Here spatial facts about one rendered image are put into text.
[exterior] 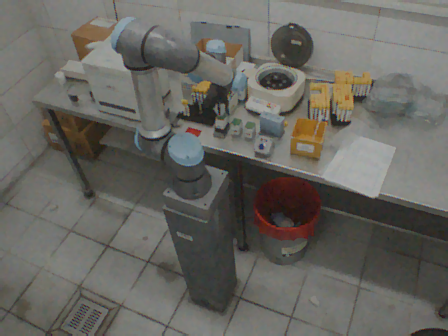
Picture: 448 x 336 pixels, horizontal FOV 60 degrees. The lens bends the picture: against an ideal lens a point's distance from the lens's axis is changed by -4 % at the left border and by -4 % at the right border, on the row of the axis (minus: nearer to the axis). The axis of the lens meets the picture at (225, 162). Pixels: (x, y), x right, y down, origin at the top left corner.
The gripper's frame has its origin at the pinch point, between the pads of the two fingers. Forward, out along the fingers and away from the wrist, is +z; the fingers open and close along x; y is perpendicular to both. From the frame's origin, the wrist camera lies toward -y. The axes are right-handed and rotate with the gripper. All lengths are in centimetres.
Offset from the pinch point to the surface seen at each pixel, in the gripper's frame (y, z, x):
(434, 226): 28, 70, -110
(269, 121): 4.6, 1.2, -21.4
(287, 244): -11, 70, -38
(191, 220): -47.9, 11.7, -8.0
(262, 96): 21.1, 2.0, -12.4
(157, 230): -14, 97, 45
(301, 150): -2.8, 6.3, -38.3
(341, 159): 0, 8, -55
